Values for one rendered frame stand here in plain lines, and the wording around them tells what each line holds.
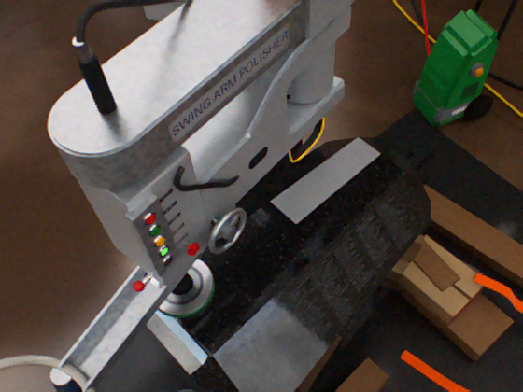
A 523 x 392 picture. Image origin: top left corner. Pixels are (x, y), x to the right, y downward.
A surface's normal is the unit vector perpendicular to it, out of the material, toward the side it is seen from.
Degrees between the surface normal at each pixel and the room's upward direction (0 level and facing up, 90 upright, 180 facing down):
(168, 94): 0
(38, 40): 0
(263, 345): 45
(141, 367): 0
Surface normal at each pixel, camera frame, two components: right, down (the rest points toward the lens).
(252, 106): -0.43, 0.04
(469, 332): -0.04, -0.51
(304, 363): 0.48, 0.04
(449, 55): -0.87, 0.22
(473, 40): -0.53, -0.21
